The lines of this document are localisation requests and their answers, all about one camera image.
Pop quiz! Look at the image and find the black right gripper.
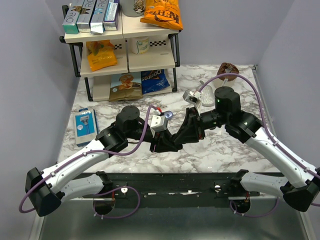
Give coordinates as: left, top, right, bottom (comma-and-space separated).
173, 106, 229, 145

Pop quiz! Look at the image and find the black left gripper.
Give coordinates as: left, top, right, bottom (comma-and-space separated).
125, 125, 179, 155

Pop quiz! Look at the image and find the lavender earbud charging case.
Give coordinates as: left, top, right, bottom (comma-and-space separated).
163, 110, 174, 120

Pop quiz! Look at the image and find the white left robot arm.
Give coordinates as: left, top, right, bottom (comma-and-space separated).
18, 105, 183, 217

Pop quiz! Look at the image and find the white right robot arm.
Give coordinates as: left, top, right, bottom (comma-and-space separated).
173, 87, 320, 212

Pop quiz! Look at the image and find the blue doritos bag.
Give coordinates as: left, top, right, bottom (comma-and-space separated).
140, 69, 170, 95

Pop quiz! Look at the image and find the tan chips bag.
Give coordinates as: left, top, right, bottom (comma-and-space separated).
108, 72, 143, 102

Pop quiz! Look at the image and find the brown paper cup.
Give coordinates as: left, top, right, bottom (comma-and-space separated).
213, 62, 239, 88

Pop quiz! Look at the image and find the blue razor package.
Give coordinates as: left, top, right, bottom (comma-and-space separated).
72, 108, 99, 147

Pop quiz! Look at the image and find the beige tiered shelf rack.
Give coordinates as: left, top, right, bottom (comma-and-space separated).
59, 13, 180, 102

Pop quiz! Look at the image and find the white printed mug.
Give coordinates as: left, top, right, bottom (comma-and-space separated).
130, 36, 149, 55

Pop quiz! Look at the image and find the orange snack bag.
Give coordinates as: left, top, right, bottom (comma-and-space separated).
86, 40, 118, 72

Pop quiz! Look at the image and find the orange kettle chips bag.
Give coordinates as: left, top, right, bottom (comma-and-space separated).
140, 0, 184, 31

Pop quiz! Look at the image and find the purple blue toothpaste box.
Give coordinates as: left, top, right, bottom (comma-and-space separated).
103, 0, 120, 31

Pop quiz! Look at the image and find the silver blue toothpaste box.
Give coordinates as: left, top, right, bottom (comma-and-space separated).
90, 0, 109, 34

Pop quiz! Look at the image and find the grey cartoon mug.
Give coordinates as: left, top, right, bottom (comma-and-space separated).
119, 0, 146, 17

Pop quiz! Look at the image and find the teal toothpaste box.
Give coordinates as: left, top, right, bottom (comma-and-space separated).
62, 0, 84, 34

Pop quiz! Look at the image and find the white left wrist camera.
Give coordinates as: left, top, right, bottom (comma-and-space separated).
150, 115, 168, 132

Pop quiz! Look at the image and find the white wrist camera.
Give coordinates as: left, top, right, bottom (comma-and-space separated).
150, 115, 168, 132
182, 90, 202, 114

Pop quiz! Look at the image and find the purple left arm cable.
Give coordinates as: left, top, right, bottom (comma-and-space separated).
19, 104, 163, 220

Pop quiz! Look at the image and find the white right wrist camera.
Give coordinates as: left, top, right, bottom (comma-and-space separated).
182, 90, 202, 114

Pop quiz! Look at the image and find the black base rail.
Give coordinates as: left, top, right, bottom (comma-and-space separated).
51, 171, 261, 210

